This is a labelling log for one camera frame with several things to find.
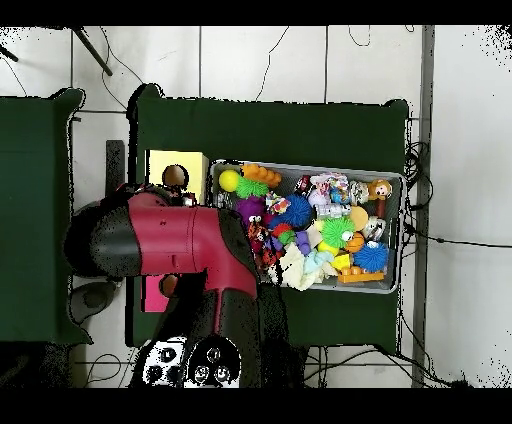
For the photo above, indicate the colourful fabric bow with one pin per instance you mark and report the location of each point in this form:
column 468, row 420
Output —
column 276, row 203

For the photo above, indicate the green spiky ball with eyes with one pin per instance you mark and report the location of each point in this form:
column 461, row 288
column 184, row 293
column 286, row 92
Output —
column 336, row 232

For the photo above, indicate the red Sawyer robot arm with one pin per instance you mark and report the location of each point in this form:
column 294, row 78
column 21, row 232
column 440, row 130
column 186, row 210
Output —
column 180, row 240

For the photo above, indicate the wooden box with three holes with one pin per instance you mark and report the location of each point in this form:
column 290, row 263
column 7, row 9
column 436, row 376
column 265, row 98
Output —
column 196, row 168

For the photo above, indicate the clear mesh bin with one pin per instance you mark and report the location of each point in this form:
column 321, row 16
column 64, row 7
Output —
column 360, row 286

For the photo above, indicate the purple spiky ball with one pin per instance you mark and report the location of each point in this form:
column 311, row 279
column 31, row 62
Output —
column 250, row 206

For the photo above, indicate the orange toy block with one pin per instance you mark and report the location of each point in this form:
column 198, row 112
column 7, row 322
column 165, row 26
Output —
column 260, row 174

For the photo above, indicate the blue spiky ball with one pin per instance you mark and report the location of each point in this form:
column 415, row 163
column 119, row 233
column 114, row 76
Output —
column 296, row 211

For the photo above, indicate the yellow ball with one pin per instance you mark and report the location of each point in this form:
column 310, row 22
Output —
column 228, row 180

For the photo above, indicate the cream knitted cloth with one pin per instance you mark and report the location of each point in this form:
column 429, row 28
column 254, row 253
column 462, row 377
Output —
column 298, row 268

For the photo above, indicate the silver toy robot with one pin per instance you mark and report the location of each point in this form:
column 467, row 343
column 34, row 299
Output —
column 332, row 210

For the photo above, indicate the dark green tablecloth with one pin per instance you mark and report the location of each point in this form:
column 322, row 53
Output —
column 260, row 132
column 32, row 200

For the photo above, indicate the small basketball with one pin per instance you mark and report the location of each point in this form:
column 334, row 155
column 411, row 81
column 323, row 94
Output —
column 355, row 242

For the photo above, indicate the brown plush monkey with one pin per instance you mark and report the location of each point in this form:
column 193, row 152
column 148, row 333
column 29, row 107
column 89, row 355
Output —
column 379, row 189

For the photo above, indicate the black flat panel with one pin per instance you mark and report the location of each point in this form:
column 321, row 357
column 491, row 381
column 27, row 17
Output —
column 115, row 164

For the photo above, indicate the black tripod leg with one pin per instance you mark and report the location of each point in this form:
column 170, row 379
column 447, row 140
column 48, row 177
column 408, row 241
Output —
column 92, row 51
column 10, row 54

